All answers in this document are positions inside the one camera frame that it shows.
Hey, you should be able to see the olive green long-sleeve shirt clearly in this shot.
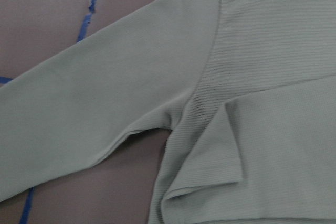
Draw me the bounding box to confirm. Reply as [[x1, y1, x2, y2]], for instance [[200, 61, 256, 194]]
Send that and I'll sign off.
[[1, 0, 335, 223]]

